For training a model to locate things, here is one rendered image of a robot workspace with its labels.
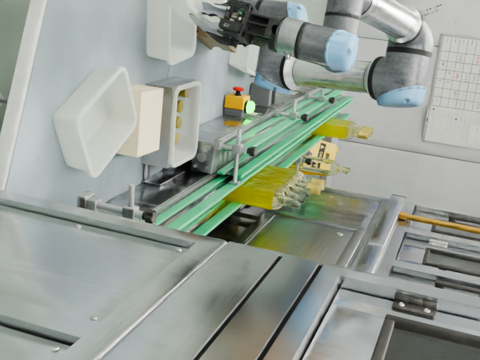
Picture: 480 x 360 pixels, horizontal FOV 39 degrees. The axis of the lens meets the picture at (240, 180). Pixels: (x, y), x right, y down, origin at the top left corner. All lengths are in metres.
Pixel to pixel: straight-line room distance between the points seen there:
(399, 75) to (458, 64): 6.05
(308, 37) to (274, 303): 0.61
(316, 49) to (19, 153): 0.62
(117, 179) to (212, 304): 0.92
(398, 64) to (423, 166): 6.28
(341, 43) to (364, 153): 6.77
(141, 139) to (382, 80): 0.63
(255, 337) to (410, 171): 7.27
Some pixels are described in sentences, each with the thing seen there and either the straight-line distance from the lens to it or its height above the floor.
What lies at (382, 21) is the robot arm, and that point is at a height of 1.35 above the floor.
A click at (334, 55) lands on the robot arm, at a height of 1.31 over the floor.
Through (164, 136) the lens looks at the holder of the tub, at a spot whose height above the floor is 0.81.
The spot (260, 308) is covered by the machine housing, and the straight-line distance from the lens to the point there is 0.90.
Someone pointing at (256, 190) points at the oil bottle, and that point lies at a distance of 2.03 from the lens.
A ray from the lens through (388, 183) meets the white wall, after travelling 8.12.
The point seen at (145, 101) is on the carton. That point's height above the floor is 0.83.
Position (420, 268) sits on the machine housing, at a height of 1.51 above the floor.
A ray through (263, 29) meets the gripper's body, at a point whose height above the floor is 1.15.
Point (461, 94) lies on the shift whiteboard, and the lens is 7.85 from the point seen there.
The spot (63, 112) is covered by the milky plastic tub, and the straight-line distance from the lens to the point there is 1.47.
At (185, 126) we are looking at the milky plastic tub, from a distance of 1.98.
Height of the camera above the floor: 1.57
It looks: 18 degrees down
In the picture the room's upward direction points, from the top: 101 degrees clockwise
